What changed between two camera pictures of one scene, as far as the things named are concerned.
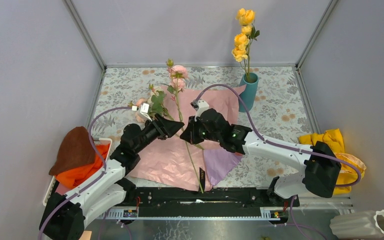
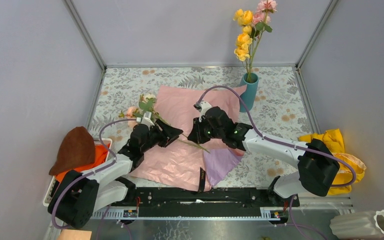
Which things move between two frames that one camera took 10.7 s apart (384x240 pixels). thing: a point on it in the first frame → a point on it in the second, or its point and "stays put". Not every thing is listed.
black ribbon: x=202 y=179 stays put
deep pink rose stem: x=193 y=168 → x=260 y=18
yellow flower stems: x=241 y=49 stays put
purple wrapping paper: x=219 y=162 stays put
